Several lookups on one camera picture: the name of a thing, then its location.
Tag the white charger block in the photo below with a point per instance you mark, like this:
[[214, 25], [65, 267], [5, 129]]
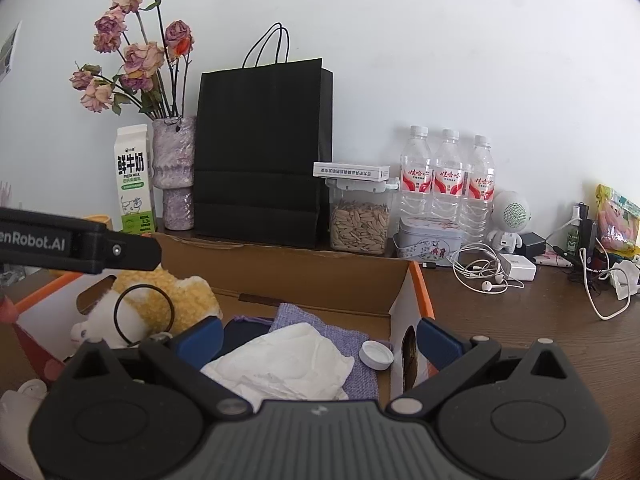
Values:
[[517, 267]]

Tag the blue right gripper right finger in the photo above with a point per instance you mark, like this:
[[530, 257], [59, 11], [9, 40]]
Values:
[[438, 345]]

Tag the water bottle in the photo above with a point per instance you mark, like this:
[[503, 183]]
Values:
[[416, 174], [449, 177], [480, 176]]

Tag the black upright device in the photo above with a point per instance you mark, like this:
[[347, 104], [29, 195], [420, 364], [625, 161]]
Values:
[[587, 236]]

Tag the white robot speaker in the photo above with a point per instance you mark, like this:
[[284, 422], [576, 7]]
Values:
[[510, 214]]

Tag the white tissue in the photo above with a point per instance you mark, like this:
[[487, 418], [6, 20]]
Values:
[[293, 363]]

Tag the right water bottle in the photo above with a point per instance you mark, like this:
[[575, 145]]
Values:
[[480, 176]]

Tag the decorated metal tin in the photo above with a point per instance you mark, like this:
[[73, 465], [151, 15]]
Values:
[[428, 241]]

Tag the dried pink rose bouquet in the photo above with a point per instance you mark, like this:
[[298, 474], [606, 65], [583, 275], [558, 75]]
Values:
[[154, 61]]

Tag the flat white box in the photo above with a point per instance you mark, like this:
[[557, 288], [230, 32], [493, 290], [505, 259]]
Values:
[[339, 170]]

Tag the yellow ceramic mug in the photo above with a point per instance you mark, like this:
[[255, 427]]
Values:
[[85, 244]]

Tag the left water bottle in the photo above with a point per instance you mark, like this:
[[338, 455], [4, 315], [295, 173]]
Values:
[[416, 174]]

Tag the middle water bottle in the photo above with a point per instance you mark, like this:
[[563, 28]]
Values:
[[449, 177]]

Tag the clear jar of seeds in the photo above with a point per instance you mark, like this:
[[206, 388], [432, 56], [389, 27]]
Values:
[[361, 214]]

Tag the black zip pouch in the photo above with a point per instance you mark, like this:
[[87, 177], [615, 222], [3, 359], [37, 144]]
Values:
[[241, 330]]

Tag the red cardboard box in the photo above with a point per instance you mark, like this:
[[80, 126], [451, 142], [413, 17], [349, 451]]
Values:
[[382, 297]]

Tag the white face mask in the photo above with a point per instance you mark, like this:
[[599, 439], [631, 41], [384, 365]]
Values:
[[624, 277]]

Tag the black paper shopping bag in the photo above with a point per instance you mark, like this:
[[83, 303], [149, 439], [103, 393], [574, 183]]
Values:
[[259, 130]]

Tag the white bottle cap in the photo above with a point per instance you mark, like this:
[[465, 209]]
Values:
[[376, 355]]

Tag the translucent plastic bottle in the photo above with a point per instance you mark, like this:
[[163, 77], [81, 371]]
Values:
[[18, 408]]

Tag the white green milk carton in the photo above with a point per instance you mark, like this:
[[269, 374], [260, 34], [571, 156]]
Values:
[[133, 179]]

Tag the wall notice paper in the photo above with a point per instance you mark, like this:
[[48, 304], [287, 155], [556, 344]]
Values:
[[7, 51]]

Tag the person's left hand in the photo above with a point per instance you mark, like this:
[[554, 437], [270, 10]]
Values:
[[8, 312]]

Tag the purple glitter vase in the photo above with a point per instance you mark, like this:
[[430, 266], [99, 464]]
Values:
[[173, 147]]

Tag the white wired earphones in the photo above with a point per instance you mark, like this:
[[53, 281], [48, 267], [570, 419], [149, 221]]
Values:
[[477, 267]]

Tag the yellow snack bag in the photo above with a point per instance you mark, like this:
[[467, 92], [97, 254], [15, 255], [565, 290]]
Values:
[[618, 222]]

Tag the yellow white plush toy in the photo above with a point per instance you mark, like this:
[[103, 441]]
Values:
[[139, 304]]

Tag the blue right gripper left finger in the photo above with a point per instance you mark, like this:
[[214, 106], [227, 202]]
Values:
[[200, 344]]

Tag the black power adapter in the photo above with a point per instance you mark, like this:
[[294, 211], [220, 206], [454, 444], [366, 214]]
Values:
[[533, 245]]

